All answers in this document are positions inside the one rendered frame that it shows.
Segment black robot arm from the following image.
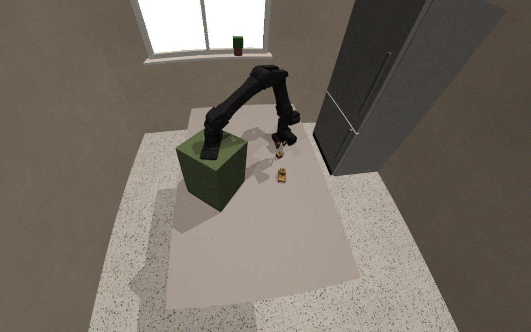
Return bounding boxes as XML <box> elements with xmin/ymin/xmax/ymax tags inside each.
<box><xmin>200</xmin><ymin>65</ymin><xmax>300</xmax><ymax>160</ymax></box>

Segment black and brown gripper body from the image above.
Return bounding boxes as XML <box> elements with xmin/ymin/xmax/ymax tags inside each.
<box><xmin>271</xmin><ymin>128</ymin><xmax>287</xmax><ymax>142</ymax></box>

